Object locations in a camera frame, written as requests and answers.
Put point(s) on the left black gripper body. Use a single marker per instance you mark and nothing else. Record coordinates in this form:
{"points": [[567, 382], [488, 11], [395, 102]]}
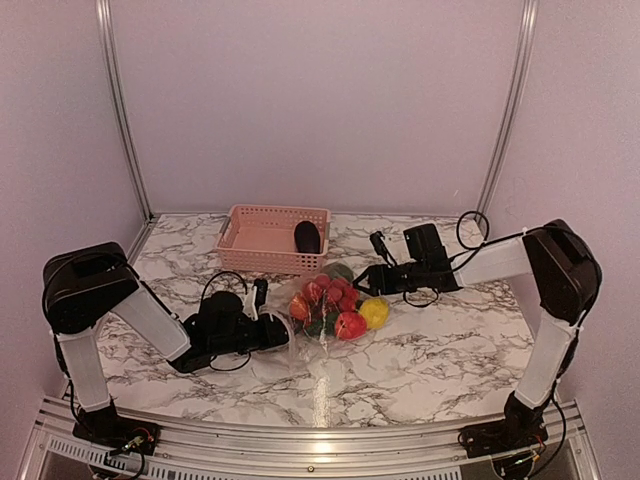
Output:
{"points": [[236, 343]]}

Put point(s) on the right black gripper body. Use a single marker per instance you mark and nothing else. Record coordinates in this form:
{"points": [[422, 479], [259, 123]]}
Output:
{"points": [[414, 280]]}

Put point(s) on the red fake pepper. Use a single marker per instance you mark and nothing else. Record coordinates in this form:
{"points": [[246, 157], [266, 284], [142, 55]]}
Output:
{"points": [[299, 308]]}

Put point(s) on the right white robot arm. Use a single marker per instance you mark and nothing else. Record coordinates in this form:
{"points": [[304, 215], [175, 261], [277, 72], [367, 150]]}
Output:
{"points": [[566, 274]]}

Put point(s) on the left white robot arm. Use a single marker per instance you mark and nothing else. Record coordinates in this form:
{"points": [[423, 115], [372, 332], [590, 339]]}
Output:
{"points": [[84, 286]]}

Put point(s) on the front aluminium rail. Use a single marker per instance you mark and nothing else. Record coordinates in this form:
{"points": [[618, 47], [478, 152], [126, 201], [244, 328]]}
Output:
{"points": [[194, 449]]}

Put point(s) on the clear zip top bag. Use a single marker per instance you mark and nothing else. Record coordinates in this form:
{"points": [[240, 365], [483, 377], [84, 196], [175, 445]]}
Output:
{"points": [[307, 339]]}

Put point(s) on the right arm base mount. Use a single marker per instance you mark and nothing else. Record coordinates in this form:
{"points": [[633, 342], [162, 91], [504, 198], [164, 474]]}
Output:
{"points": [[520, 427]]}

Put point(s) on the aluminium frame post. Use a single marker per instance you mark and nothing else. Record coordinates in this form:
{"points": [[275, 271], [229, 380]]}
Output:
{"points": [[108, 45], [517, 85]]}

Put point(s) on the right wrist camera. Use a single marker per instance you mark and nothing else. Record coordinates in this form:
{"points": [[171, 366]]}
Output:
{"points": [[377, 240]]}

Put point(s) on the red fake strawberries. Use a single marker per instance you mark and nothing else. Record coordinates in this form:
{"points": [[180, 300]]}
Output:
{"points": [[332, 293]]}

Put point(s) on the red fake tomato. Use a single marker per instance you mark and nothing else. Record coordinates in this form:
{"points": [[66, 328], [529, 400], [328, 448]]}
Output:
{"points": [[350, 326]]}

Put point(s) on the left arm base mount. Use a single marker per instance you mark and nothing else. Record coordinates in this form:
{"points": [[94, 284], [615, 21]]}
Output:
{"points": [[108, 428]]}

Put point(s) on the left aluminium frame post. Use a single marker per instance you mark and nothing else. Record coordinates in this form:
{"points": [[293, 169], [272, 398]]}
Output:
{"points": [[108, 45]]}

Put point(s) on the green fake vegetable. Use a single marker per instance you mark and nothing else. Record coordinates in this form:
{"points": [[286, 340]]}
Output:
{"points": [[338, 270]]}

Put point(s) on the pink perforated plastic basket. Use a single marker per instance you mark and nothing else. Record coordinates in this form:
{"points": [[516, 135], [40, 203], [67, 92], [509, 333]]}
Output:
{"points": [[260, 238]]}

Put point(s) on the purple fake eggplant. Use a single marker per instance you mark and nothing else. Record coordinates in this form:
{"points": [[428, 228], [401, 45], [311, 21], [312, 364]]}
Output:
{"points": [[307, 238]]}

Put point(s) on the yellow fake lemon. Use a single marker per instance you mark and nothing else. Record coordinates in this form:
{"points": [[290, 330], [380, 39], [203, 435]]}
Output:
{"points": [[375, 312]]}

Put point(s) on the right aluminium frame post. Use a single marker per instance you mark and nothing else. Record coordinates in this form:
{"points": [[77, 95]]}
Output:
{"points": [[517, 85]]}

